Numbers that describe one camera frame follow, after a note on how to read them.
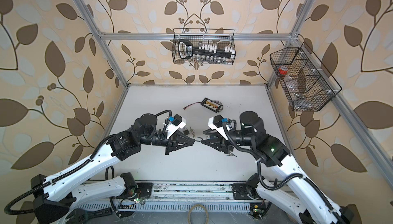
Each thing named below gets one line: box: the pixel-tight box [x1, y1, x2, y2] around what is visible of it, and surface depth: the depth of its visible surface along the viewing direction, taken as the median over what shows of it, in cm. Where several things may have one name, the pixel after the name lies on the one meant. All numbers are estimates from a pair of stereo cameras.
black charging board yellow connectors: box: [200, 97, 224, 114], surface depth 110 cm
